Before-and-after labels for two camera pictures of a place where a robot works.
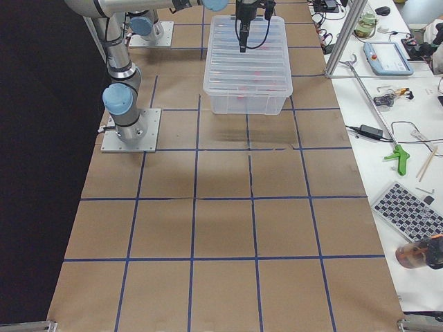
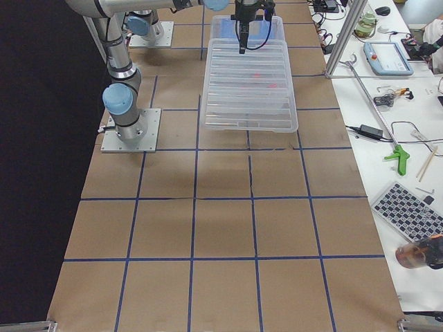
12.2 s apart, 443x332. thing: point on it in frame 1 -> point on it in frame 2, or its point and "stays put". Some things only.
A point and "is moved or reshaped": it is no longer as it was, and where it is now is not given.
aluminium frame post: x=355 y=12 stays put
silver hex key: x=425 y=190 stays put
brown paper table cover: x=243 y=223 stays put
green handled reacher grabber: x=400 y=153 stays put
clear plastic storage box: x=247 y=104 -> x=224 y=29
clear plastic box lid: x=260 y=71 is moved or reshaped
